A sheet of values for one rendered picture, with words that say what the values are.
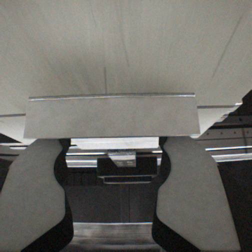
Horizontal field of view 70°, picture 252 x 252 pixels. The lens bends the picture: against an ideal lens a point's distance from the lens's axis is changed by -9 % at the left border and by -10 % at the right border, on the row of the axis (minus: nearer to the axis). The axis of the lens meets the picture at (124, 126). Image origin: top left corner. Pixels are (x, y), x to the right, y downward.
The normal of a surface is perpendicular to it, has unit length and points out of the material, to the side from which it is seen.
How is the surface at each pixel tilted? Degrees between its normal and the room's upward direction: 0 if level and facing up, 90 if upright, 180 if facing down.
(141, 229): 90
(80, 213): 90
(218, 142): 90
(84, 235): 90
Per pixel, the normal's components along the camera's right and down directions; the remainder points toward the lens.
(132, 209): -0.06, -0.30
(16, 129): 0.02, 0.95
